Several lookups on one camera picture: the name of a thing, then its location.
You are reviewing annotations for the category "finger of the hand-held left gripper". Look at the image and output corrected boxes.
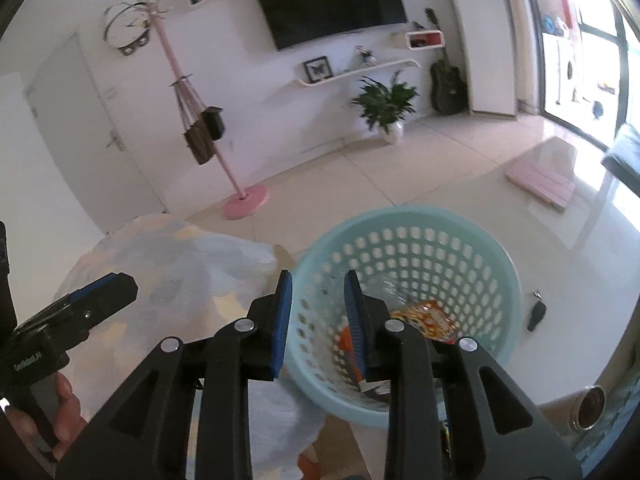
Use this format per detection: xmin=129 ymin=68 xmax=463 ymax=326
xmin=70 ymin=274 xmax=139 ymax=329
xmin=15 ymin=272 xmax=121 ymax=334

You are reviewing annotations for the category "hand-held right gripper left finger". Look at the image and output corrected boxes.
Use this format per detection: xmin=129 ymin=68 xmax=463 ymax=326
xmin=55 ymin=270 xmax=294 ymax=480

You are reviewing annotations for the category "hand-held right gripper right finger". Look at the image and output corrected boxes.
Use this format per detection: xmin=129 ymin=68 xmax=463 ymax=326
xmin=344 ymin=270 xmax=583 ymax=480

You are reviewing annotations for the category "white blue paper label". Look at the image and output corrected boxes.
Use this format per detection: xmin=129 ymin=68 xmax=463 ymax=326
xmin=357 ymin=377 xmax=392 ymax=397

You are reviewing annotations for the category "red orange snack bag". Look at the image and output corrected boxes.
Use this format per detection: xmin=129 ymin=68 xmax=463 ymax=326
xmin=390 ymin=300 xmax=458 ymax=344

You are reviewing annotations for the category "teal plastic basket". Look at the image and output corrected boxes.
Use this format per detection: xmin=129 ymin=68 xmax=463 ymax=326
xmin=289 ymin=205 xmax=523 ymax=428

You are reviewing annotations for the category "brown shoulder bag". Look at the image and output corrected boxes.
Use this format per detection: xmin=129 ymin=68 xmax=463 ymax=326
xmin=182 ymin=85 xmax=217 ymax=166

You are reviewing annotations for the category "person's left hand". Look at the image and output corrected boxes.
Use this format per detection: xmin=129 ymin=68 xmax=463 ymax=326
xmin=50 ymin=373 xmax=87 ymax=461

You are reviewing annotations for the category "pink coat rack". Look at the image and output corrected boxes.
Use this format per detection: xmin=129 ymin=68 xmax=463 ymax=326
xmin=127 ymin=0 xmax=270 ymax=220

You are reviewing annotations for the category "white door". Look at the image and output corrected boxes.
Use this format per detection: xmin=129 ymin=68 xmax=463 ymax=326
xmin=25 ymin=35 xmax=168 ymax=233

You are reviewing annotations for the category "black car key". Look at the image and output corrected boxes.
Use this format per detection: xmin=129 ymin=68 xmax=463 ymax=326
xmin=526 ymin=290 xmax=547 ymax=333

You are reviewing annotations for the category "small black bag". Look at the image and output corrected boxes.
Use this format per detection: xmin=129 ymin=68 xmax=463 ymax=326
xmin=200 ymin=106 xmax=226 ymax=141

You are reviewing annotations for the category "potted green plant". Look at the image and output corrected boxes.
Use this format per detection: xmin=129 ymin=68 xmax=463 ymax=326
xmin=350 ymin=71 xmax=420 ymax=146

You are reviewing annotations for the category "pink folded mat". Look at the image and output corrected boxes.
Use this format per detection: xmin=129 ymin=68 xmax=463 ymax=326
xmin=505 ymin=152 xmax=577 ymax=213

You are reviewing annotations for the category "metal cup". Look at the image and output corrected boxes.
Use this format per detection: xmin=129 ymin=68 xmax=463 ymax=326
xmin=570 ymin=385 xmax=607 ymax=432

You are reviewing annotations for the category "black acoustic guitar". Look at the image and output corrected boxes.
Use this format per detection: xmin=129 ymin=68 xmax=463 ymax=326
xmin=431 ymin=45 xmax=468 ymax=115

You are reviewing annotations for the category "framed butterfly picture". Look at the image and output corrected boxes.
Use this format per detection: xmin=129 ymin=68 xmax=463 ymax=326
xmin=302 ymin=56 xmax=332 ymax=82

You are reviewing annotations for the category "red white cubby shelf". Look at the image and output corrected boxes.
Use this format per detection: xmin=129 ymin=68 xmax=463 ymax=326
xmin=405 ymin=30 xmax=445 ymax=51

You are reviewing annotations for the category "teal sofa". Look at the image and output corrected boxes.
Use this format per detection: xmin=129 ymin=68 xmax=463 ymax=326
xmin=601 ymin=124 xmax=640 ymax=188

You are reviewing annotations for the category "white washing machine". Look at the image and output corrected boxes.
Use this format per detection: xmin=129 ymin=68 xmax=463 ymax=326
xmin=542 ymin=35 xmax=583 ymax=106

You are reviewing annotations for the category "glass balcony door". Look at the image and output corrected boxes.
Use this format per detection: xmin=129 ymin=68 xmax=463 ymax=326
xmin=520 ymin=0 xmax=640 ymax=151

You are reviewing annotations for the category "curved white wall shelf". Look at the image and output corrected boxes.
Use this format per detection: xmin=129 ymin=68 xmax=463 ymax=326
xmin=292 ymin=57 xmax=421 ymax=88

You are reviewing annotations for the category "panda wall clock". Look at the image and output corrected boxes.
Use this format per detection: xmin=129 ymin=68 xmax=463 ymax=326
xmin=103 ymin=0 xmax=157 ymax=55

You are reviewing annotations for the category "black wall television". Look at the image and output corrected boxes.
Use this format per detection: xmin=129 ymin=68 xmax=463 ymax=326
xmin=250 ymin=0 xmax=408 ymax=52

